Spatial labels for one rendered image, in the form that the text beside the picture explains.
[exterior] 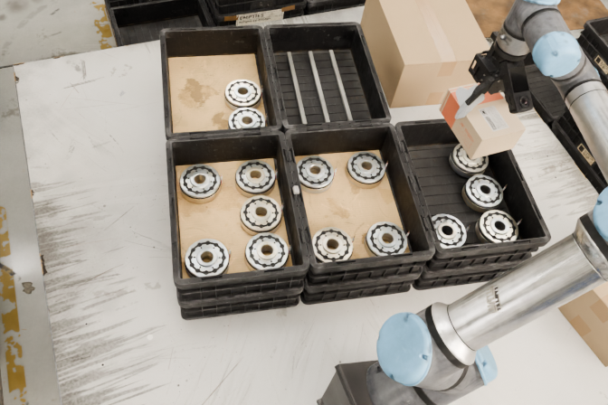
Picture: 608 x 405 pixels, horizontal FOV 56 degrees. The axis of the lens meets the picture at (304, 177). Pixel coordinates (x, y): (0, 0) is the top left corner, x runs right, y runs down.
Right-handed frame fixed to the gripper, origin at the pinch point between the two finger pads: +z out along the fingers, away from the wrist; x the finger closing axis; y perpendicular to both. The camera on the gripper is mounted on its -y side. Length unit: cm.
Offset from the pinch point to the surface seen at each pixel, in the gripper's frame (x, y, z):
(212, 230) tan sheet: 65, 4, 27
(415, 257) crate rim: 24.2, -22.1, 17.6
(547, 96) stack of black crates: -105, 56, 83
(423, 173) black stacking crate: 5.2, 4.0, 27.5
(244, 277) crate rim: 63, -15, 18
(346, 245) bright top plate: 35.7, -11.4, 24.7
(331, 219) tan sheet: 35.6, -2.1, 27.4
